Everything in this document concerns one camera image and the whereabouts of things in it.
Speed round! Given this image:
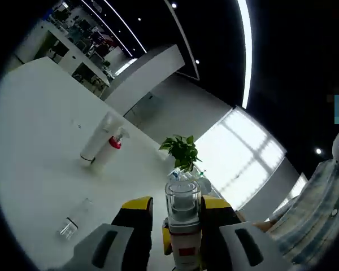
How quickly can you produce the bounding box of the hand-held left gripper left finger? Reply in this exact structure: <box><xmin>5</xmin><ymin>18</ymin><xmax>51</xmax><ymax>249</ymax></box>
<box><xmin>60</xmin><ymin>196</ymin><xmax>154</xmax><ymax>271</ymax></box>

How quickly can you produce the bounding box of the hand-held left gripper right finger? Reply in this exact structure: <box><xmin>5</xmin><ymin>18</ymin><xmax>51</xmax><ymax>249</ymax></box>
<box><xmin>199</xmin><ymin>196</ymin><xmax>293</xmax><ymax>271</ymax></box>

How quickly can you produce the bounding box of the clear skincare bottle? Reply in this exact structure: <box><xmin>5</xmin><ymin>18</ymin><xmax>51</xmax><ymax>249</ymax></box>
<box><xmin>56</xmin><ymin>197</ymin><xmax>94</xmax><ymax>241</ymax></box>

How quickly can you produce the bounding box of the red label skincare bottle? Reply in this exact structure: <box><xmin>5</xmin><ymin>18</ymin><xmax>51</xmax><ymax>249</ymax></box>
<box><xmin>162</xmin><ymin>179</ymin><xmax>203</xmax><ymax>271</ymax></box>

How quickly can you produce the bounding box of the skincare spray bottle red collar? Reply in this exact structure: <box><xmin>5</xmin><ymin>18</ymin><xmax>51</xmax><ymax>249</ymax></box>
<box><xmin>92</xmin><ymin>126</ymin><xmax>131</xmax><ymax>174</ymax></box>

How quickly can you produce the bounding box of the white skincare tube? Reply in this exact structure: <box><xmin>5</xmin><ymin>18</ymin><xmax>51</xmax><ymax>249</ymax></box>
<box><xmin>79</xmin><ymin>111</ymin><xmax>122</xmax><ymax>167</ymax></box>

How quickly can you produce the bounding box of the clear bottle green top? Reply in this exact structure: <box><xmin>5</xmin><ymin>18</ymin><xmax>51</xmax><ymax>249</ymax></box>
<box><xmin>193</xmin><ymin>169</ymin><xmax>212</xmax><ymax>195</ymax></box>

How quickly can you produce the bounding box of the blue tissue pack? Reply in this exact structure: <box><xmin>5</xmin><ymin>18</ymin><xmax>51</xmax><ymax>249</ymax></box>
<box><xmin>168</xmin><ymin>169</ymin><xmax>185</xmax><ymax>182</ymax></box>

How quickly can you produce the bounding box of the white window blind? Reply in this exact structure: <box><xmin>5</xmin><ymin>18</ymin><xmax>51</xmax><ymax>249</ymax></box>
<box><xmin>194</xmin><ymin>107</ymin><xmax>286</xmax><ymax>209</ymax></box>

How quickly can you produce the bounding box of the potted green plant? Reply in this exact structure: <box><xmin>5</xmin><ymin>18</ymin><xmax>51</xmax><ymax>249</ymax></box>
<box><xmin>159</xmin><ymin>134</ymin><xmax>203</xmax><ymax>173</ymax></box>

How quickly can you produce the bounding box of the long ceiling light strip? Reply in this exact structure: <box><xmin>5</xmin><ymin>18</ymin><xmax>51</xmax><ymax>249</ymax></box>
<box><xmin>236</xmin><ymin>0</ymin><xmax>254</xmax><ymax>110</ymax></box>

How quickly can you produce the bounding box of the white office desk row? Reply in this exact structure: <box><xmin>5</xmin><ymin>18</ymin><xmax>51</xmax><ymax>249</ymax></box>
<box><xmin>15</xmin><ymin>19</ymin><xmax>111</xmax><ymax>94</ymax></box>

